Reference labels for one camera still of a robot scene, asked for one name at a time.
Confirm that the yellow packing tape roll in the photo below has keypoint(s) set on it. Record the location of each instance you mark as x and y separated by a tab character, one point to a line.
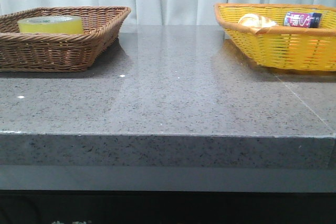
56	24

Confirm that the bread roll toy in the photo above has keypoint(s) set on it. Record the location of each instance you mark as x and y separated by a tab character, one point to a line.
256	20

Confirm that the purple battery pack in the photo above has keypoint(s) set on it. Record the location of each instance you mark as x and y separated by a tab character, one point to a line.
302	20

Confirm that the brown wicker basket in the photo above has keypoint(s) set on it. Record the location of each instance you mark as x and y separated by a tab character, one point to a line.
25	52

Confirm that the yellow woven basket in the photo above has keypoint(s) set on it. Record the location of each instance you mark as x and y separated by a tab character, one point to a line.
307	49

